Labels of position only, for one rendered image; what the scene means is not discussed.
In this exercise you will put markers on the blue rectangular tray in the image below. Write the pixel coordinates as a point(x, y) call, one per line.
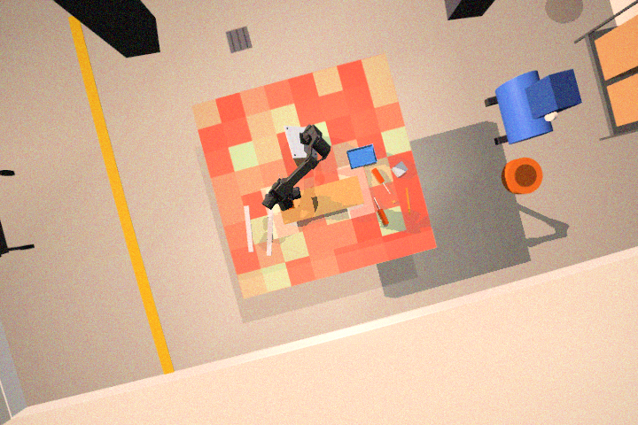
point(362, 156)

